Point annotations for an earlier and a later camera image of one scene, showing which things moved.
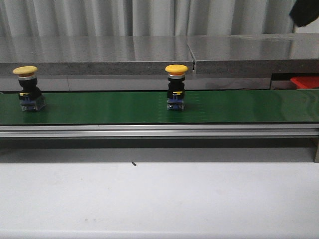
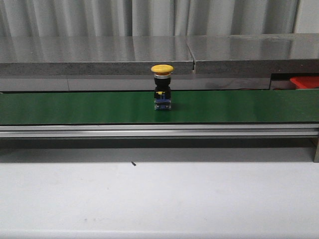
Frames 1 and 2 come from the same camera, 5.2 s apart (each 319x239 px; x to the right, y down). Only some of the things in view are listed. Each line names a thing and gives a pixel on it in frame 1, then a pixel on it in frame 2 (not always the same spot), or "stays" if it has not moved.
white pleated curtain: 137,17 stays
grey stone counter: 214,62 stays
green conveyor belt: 150,107 stays
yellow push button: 32,98 → 162,91
